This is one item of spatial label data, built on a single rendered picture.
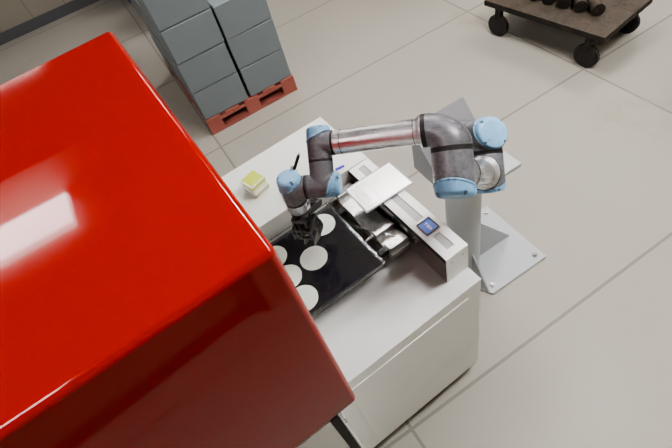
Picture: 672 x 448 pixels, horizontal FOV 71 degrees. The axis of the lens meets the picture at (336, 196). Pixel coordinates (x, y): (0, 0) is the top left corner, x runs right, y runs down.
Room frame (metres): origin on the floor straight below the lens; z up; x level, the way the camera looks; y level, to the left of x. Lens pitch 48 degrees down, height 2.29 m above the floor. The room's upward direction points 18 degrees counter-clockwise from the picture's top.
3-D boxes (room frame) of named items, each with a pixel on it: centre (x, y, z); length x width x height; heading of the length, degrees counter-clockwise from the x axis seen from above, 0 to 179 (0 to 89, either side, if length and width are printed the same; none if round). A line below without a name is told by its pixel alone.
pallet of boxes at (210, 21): (3.73, 0.58, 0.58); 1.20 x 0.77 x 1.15; 18
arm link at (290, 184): (1.03, 0.12, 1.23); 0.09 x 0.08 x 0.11; 73
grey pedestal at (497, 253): (1.31, -0.64, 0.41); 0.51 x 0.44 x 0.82; 107
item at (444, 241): (1.05, -0.22, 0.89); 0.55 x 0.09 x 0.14; 20
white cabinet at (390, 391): (1.09, 0.07, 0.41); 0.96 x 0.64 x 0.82; 20
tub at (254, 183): (1.34, 0.29, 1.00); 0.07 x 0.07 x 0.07; 35
